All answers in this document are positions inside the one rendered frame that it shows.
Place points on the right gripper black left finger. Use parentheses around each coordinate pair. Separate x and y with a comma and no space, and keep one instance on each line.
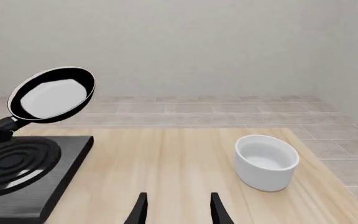
(140,211)

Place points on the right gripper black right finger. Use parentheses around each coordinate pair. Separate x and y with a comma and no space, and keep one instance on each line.
(218,211)

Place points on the black frying pan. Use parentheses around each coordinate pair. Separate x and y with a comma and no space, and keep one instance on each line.
(53,99)

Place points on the flat black stove plate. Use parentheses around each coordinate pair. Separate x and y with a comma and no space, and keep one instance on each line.
(17,163)

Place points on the white round bowl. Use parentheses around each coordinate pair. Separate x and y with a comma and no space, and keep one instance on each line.
(266,163)

